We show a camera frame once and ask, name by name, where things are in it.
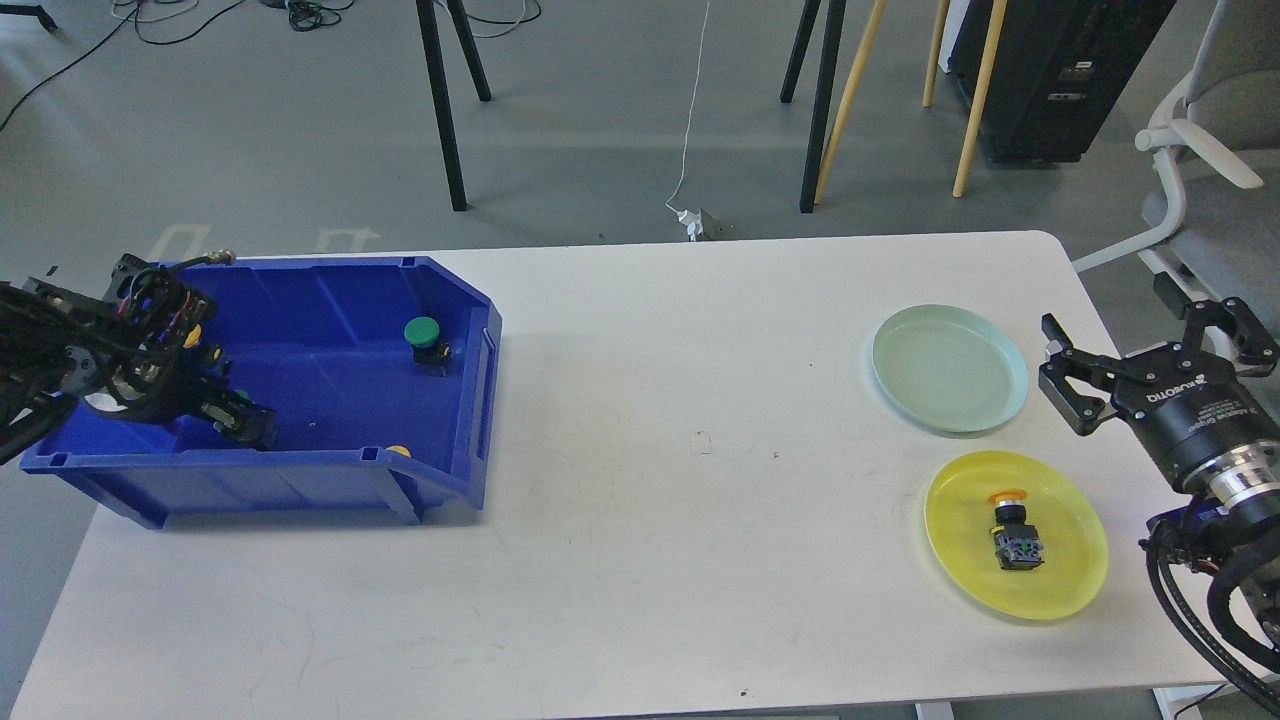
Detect black floor cables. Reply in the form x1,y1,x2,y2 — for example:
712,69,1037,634
0,0,543,133

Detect white office chair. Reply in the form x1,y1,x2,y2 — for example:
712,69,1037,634
1073,1,1279,332

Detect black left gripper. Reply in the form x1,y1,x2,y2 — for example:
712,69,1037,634
79,340,276,451

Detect light green plate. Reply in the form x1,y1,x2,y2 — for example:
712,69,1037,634
870,304,1029,436

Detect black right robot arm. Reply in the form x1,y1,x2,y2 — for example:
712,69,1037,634
1038,273,1279,715

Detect blue plastic bin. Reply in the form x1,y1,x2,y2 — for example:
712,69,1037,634
18,256,502,529

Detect wooden leg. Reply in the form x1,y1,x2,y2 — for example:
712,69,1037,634
814,1,887,205
922,1,1009,199

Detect white power plug cable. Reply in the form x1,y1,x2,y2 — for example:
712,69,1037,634
666,0,713,242

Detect yellow button at bin left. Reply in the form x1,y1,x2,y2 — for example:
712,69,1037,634
182,324,204,350

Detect yellow plate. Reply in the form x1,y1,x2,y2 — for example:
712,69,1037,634
923,450,1108,623

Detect green push button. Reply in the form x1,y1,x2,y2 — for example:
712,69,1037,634
402,315,453,377

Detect black stand legs right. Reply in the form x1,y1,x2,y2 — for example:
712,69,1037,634
780,1,847,214

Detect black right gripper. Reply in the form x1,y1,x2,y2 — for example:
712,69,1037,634
1037,272,1279,493

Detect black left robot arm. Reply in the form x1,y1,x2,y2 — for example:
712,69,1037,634
1,250,276,461

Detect wooden leg right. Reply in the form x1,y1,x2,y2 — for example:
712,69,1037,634
922,1,1009,199

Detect yellow push button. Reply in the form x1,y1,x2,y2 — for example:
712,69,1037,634
988,488,1044,571

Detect wooden leg left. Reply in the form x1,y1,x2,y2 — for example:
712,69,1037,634
814,1,887,205

